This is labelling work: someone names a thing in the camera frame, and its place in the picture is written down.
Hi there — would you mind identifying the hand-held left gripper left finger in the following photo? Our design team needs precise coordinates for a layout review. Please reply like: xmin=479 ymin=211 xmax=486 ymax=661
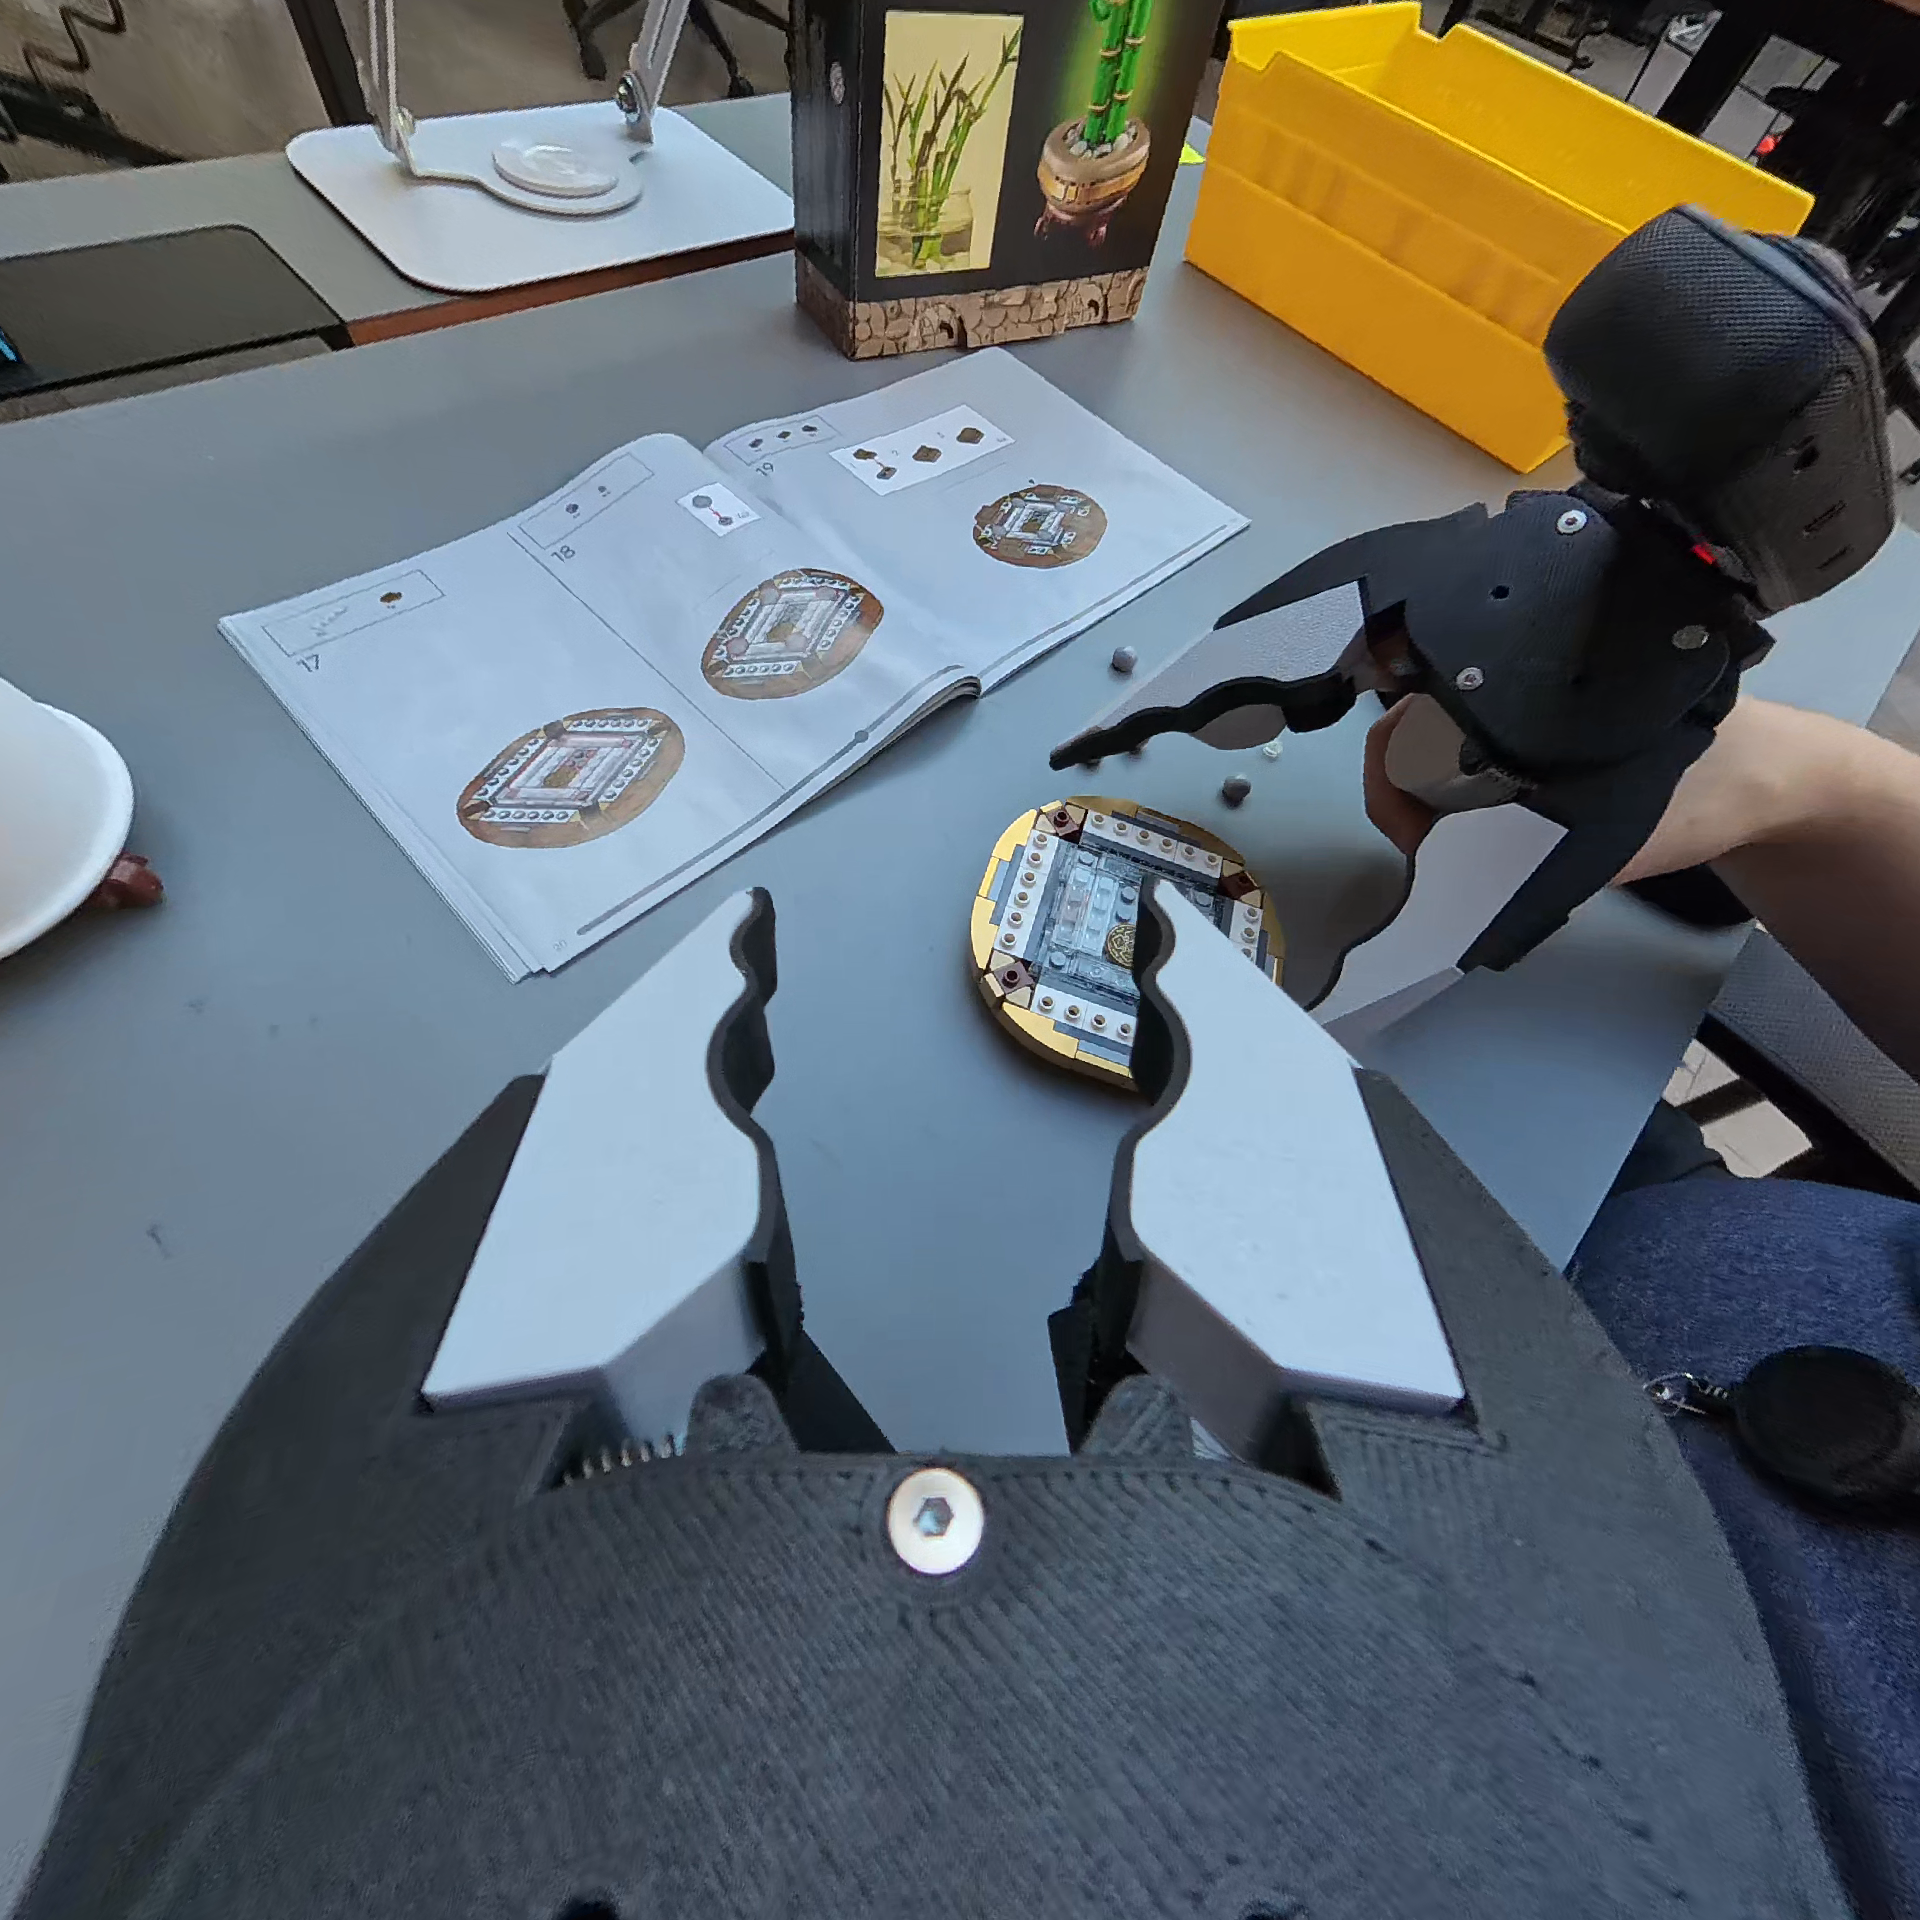
xmin=421 ymin=887 xmax=804 ymax=1454

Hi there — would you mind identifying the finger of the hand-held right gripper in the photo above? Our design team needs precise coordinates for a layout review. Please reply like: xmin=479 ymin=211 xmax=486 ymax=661
xmin=1303 ymin=832 xmax=1502 ymax=1052
xmin=1047 ymin=577 xmax=1398 ymax=771

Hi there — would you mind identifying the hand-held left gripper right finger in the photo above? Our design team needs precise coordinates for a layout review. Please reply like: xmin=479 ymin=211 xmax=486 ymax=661
xmin=1050 ymin=881 xmax=1470 ymax=1460

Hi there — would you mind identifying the gold round lego base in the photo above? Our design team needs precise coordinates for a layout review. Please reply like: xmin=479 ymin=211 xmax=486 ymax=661
xmin=974 ymin=793 xmax=1291 ymax=1094

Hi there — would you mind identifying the person's right forearm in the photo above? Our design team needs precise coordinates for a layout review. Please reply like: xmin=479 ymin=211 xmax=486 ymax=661
xmin=1615 ymin=696 xmax=1920 ymax=975

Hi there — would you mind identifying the lego instruction booklet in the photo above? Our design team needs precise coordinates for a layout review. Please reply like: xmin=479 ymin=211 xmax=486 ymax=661
xmin=215 ymin=348 xmax=1250 ymax=983

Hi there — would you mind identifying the black lego set box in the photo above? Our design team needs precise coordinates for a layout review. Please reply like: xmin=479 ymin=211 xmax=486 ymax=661
xmin=792 ymin=0 xmax=1156 ymax=362

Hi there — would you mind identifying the person's right hand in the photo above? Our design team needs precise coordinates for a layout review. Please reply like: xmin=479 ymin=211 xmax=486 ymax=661
xmin=1357 ymin=734 xmax=1442 ymax=860

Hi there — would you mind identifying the yellow plastic bin stack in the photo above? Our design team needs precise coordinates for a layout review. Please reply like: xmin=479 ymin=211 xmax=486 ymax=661
xmin=1185 ymin=0 xmax=1815 ymax=474

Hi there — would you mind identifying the white paper cup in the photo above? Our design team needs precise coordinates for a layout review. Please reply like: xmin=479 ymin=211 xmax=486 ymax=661
xmin=0 ymin=678 xmax=136 ymax=965

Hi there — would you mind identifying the black desk mat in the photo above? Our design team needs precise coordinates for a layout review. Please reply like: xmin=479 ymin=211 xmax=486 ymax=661
xmin=0 ymin=227 xmax=351 ymax=405

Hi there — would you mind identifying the badge reel with clear strap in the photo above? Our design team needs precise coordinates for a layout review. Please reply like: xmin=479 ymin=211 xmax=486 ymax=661
xmin=1642 ymin=1341 xmax=1920 ymax=1515

